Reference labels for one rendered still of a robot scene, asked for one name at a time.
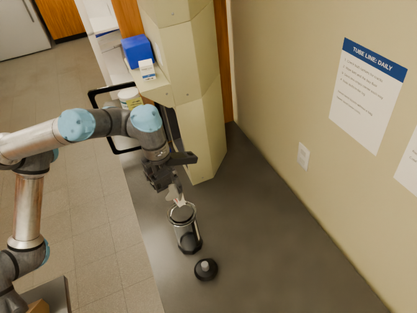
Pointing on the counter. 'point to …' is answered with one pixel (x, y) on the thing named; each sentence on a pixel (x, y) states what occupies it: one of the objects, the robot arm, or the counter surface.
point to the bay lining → (172, 123)
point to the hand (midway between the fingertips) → (176, 192)
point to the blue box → (136, 49)
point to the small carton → (147, 69)
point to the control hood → (154, 86)
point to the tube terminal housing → (193, 87)
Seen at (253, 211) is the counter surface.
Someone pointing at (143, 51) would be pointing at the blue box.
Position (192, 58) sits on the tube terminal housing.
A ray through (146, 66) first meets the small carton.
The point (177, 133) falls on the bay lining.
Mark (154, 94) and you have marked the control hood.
